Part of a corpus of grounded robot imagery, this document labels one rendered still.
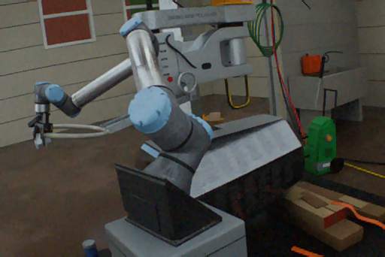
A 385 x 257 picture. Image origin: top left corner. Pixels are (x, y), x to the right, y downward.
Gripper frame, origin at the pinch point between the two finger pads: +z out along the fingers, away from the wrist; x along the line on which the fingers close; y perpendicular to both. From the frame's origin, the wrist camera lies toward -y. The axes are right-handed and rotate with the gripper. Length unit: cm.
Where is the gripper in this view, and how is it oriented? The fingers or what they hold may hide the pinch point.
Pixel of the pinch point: (40, 146)
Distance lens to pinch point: 213.8
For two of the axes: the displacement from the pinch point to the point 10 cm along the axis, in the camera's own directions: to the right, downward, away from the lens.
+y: 8.8, 1.2, -4.7
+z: -0.5, 9.9, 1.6
